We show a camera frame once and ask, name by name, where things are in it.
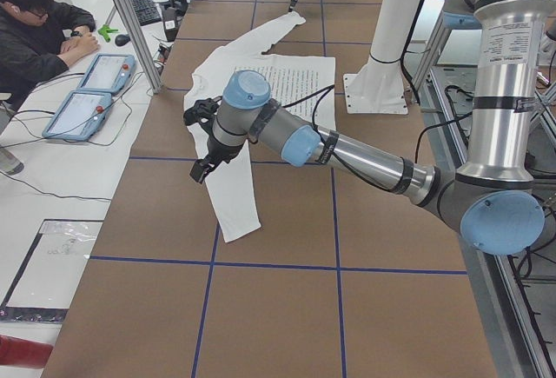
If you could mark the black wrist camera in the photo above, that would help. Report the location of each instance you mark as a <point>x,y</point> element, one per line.
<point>202,112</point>

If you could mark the red cylinder object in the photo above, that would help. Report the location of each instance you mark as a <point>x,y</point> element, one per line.
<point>23,353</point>

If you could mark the person in black jacket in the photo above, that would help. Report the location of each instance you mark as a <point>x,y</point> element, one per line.
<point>41,39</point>

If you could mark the upper blue teach pendant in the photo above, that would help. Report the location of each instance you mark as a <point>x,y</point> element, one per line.
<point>108,73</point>

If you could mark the black computer mouse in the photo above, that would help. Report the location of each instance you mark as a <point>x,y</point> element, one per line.
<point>121,40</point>

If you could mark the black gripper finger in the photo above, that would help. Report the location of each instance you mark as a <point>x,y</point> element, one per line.
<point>292,5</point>
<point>201,169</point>

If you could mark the aluminium frame post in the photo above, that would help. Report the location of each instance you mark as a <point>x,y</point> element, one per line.
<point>131,23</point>

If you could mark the black keyboard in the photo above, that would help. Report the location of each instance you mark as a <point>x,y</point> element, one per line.
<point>146,12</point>

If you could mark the black device with label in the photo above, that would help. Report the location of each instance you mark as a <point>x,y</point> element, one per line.
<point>170,24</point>

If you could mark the green plastic tool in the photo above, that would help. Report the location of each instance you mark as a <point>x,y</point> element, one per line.
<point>106,32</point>

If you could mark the blue teach pendant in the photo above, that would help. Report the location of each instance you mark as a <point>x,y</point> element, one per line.
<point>108,73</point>
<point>79,117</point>

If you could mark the lower blue teach pendant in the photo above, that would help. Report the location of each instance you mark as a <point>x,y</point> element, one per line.
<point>79,117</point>

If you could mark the white long sleeve printed shirt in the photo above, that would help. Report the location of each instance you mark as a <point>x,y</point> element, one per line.
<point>266,98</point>

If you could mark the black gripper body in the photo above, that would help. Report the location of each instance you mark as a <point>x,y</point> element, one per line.
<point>220,152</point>

